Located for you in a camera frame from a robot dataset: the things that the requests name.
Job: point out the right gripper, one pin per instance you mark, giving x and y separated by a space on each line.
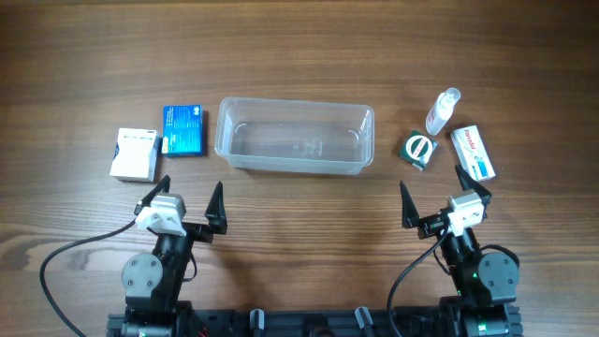
430 224

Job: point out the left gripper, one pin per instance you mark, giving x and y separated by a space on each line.
216 218

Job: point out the green round-logo box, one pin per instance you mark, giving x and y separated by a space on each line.
418 149

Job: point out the white medicine box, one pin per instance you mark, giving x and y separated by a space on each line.
135 155

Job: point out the blue medicine box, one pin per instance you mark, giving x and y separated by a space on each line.
183 130

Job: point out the clear plastic container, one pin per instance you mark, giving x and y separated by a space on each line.
295 136

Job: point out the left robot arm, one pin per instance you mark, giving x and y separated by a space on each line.
153 281

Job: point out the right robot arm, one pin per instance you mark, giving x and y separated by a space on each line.
485 277

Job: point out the white Panadol box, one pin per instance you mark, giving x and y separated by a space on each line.
472 153

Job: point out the clear spray bottle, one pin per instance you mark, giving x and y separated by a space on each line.
442 110

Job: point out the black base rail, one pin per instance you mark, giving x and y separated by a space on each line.
309 323

